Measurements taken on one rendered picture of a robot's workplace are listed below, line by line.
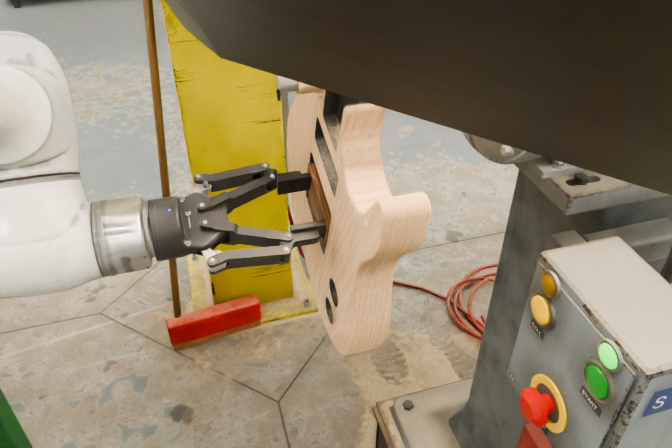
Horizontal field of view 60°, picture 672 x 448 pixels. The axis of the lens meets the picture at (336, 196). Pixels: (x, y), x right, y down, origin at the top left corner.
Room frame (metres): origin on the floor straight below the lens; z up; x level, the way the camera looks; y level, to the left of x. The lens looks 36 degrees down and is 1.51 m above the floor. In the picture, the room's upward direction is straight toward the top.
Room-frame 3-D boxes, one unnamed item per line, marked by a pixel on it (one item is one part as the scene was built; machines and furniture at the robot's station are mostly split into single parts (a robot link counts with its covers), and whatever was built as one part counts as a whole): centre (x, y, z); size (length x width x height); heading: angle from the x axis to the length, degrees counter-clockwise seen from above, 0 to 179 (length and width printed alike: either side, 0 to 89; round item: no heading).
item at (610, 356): (0.33, -0.23, 1.11); 0.03 x 0.01 x 0.03; 16
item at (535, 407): (0.37, -0.22, 0.98); 0.04 x 0.04 x 0.04; 16
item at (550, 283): (0.41, -0.21, 1.11); 0.03 x 0.01 x 0.03; 16
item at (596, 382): (0.33, -0.24, 1.07); 0.03 x 0.01 x 0.03; 16
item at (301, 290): (1.55, 0.32, 0.02); 0.40 x 0.40 x 0.02; 16
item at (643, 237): (0.57, -0.38, 1.02); 0.13 x 0.04 x 0.04; 106
